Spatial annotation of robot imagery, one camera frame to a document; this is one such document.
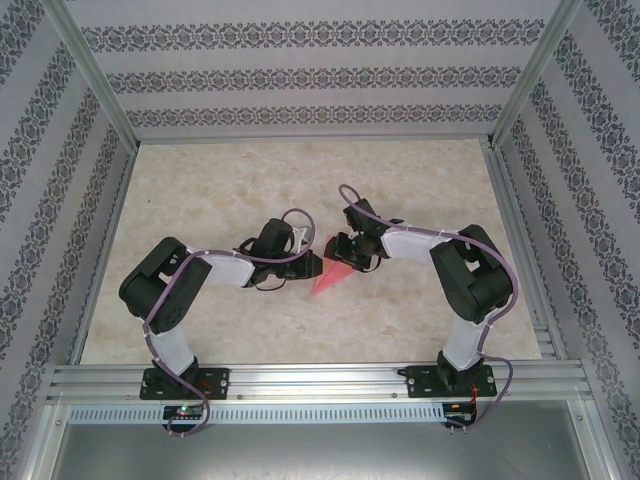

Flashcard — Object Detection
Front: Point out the pink paper sheet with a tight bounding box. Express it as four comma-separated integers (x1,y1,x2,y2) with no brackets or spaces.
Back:
309,233,356,296

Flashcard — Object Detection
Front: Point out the grey sheet metal tray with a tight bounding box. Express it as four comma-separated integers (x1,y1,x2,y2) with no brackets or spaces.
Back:
49,423,601,480

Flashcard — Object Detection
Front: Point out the right circuit board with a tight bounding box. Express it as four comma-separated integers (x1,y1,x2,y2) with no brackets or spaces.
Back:
446,402,476,424

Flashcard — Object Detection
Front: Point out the thin black right camera cable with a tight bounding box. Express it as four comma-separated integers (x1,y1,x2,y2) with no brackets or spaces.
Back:
358,249,385,274

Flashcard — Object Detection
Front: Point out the thin black camera cable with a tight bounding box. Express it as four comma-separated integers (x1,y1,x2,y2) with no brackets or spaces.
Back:
254,277,290,295
358,249,385,274

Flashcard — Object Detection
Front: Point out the thin black left camera cable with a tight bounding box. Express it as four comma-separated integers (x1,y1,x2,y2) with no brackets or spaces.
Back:
254,277,290,295

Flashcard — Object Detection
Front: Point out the aluminium mounting rail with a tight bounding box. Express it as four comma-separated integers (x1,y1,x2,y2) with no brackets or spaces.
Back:
47,362,596,404

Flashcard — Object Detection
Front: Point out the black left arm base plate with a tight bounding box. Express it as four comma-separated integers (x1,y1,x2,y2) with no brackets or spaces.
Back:
139,367,231,401

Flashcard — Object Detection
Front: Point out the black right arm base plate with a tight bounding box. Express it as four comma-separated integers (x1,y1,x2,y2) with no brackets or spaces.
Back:
405,364,496,400

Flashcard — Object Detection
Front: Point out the slotted grey cable duct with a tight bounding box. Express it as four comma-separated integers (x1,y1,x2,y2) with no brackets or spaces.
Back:
67,402,446,426

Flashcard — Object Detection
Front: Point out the aluminium side rail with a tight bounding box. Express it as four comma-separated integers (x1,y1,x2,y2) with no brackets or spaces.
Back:
69,144,139,365
482,142,569,362

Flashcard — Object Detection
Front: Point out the aluminium frame post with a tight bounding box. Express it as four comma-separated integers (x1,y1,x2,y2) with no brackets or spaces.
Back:
47,0,140,147
490,0,585,147

